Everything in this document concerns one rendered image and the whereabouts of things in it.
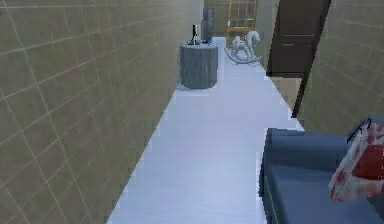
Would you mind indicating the blue sofa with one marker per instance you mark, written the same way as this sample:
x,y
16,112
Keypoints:
x,y
300,186

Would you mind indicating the red and white pouch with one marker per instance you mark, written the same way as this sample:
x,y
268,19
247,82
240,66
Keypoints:
x,y
361,166

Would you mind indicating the grey round side table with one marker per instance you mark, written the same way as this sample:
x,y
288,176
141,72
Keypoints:
x,y
199,65

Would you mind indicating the small blue object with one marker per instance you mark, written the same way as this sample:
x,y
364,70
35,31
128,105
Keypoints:
x,y
206,41

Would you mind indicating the white rocking horse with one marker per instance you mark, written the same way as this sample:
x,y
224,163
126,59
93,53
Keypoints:
x,y
245,48

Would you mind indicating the grey tall cabinet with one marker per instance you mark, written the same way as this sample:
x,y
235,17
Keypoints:
x,y
207,23

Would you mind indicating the orange shelf rack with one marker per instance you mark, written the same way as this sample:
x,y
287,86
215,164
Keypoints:
x,y
241,18

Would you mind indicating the dark brown room door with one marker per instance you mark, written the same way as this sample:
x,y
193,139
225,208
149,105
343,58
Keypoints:
x,y
295,36

